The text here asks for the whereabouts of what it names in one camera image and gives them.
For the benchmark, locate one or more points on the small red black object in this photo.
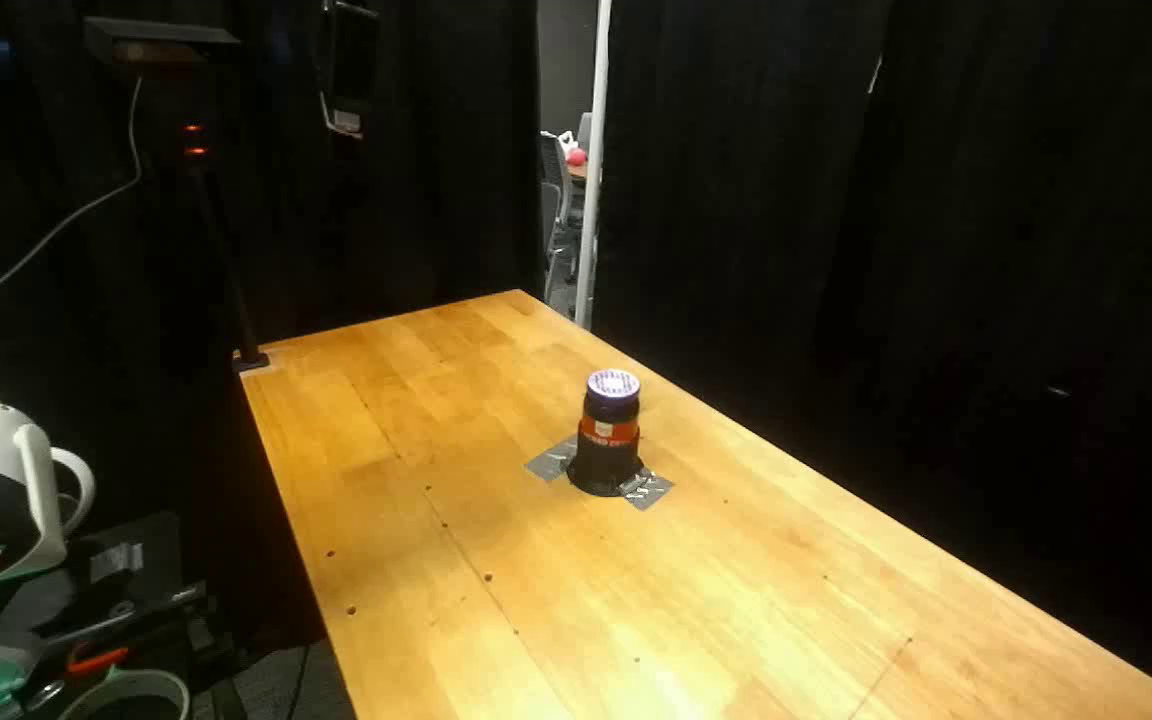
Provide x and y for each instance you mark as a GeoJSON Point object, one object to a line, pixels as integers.
{"type": "Point", "coordinates": [603, 466]}

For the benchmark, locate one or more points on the white vertical pole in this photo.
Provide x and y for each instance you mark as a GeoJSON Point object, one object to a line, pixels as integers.
{"type": "Point", "coordinates": [593, 161]}

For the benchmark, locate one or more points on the black hanging device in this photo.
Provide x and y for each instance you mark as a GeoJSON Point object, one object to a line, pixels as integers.
{"type": "Point", "coordinates": [348, 66]}

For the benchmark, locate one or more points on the tape roll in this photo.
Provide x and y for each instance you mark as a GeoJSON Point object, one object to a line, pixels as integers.
{"type": "Point", "coordinates": [122, 682]}

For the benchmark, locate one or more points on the grey flat base plate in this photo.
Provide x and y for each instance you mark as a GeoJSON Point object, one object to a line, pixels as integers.
{"type": "Point", "coordinates": [554, 460]}

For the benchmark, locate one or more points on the black camera tripod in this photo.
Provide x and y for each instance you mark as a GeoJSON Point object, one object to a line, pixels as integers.
{"type": "Point", "coordinates": [194, 136]}

